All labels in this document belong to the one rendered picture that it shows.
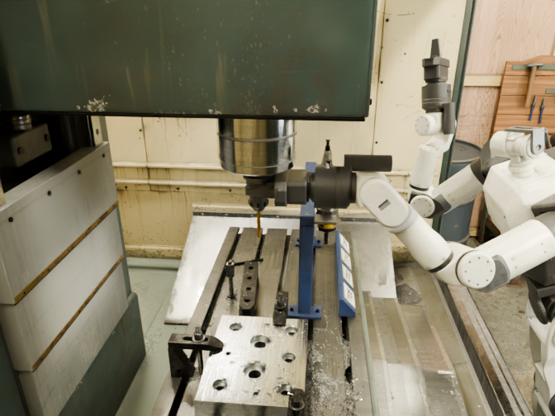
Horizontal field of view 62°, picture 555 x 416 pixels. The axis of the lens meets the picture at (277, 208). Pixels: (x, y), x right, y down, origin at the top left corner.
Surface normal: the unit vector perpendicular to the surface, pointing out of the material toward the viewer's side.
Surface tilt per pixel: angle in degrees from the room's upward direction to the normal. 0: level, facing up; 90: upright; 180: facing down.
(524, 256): 72
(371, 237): 24
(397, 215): 83
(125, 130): 90
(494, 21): 90
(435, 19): 90
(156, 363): 0
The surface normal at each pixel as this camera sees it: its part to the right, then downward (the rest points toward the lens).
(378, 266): -0.04, -0.67
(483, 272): 0.11, 0.11
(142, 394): 0.00, -0.91
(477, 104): -0.05, 0.42
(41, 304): 1.00, 0.04
